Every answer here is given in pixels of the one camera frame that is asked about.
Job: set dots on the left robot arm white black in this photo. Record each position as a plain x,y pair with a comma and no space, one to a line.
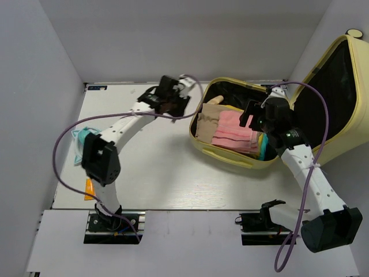
100,157

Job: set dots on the orange tube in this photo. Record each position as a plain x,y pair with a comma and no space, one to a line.
89,189

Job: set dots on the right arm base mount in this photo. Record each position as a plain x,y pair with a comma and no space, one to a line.
255,231

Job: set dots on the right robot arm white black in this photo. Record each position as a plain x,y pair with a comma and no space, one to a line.
328,223

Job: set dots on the beige cosmetic tube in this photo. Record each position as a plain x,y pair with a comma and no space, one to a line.
216,100

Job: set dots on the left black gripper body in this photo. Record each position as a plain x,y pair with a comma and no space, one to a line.
177,104

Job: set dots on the pale yellow suitcase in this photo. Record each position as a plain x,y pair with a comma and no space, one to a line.
328,112

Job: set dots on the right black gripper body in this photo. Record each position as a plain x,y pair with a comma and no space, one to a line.
265,124

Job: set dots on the pink striped towel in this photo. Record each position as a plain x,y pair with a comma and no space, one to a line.
231,136

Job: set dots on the teal garment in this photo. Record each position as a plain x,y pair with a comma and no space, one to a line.
263,147

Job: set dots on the beige garment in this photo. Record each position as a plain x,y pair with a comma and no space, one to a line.
207,122

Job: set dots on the yellow garment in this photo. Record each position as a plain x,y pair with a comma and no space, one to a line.
259,134

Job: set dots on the teal cat-ear headphones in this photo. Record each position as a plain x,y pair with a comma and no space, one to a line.
79,140

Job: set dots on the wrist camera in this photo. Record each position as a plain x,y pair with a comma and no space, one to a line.
275,92
186,84

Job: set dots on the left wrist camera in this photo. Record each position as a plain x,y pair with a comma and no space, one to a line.
186,84

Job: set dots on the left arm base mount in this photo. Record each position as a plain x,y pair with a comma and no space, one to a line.
98,231

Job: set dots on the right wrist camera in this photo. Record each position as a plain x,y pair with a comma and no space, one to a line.
275,92

